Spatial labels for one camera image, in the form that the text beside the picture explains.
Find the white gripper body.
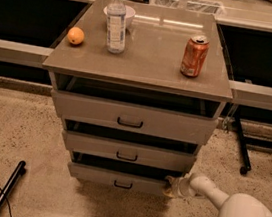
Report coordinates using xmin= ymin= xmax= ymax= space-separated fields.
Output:
xmin=172 ymin=177 xmax=195 ymax=198

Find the grey bottom drawer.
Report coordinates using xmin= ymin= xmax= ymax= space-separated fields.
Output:
xmin=68 ymin=162 xmax=170 ymax=196

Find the grey drawer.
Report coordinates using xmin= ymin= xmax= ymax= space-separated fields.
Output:
xmin=68 ymin=162 xmax=170 ymax=196
xmin=51 ymin=90 xmax=218 ymax=145
xmin=62 ymin=131 xmax=196 ymax=172

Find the grey drawer cabinet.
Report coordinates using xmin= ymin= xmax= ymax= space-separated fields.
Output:
xmin=26 ymin=0 xmax=245 ymax=205

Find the grey middle drawer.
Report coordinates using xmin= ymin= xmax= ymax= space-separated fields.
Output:
xmin=62 ymin=131 xmax=196 ymax=172

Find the grey top drawer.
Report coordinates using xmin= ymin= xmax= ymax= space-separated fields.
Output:
xmin=51 ymin=90 xmax=218 ymax=145

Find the black wheeled stand leg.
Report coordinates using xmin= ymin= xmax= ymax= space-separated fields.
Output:
xmin=234 ymin=115 xmax=251 ymax=175

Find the orange soda can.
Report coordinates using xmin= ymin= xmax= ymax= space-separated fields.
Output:
xmin=180 ymin=34 xmax=210 ymax=78

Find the orange fruit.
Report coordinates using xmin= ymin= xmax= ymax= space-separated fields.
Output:
xmin=66 ymin=27 xmax=85 ymax=46

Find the clear plastic water bottle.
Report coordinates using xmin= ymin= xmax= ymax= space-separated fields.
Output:
xmin=106 ymin=0 xmax=126 ymax=54

